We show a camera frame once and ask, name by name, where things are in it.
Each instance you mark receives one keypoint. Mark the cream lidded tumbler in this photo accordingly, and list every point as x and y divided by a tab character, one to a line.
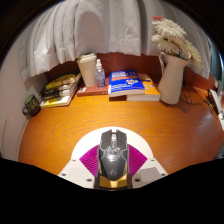
87	71

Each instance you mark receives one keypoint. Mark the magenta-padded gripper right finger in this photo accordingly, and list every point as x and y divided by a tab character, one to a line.
137	160

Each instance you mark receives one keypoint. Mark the clear spray bottle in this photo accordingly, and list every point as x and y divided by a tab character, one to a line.
100	76

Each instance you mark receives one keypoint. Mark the white ceramic jug vase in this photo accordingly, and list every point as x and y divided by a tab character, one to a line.
171	81

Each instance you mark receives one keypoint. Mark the white flat device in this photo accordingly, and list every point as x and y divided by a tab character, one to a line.
215	100

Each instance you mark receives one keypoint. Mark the orange cover book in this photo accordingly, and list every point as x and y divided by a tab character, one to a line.
150	90

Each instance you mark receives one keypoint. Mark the black spine book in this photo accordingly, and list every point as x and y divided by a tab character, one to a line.
58	94
58	89

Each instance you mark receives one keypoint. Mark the dark grey computer mouse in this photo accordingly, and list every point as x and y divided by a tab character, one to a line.
113	153

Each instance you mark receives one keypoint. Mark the white flower bouquet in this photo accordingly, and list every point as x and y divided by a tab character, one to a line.
173	36

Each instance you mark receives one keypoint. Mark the blue cover book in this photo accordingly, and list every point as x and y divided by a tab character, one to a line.
126	81

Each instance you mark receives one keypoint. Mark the yellow cover book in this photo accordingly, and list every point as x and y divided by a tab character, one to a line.
61	81

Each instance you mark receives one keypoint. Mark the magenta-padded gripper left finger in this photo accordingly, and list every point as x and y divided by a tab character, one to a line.
88	160

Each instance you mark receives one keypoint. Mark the yellow white thick book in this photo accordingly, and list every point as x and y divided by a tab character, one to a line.
58	101

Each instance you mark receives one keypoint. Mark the dark green mug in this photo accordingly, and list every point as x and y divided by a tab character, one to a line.
32	106

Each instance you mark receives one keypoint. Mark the red flat book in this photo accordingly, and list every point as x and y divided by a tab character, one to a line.
91	91

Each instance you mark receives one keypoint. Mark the white yellow printed mouse pad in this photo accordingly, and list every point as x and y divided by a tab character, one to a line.
86	140

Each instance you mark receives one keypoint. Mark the white pleated curtain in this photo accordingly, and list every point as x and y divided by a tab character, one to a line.
110	26

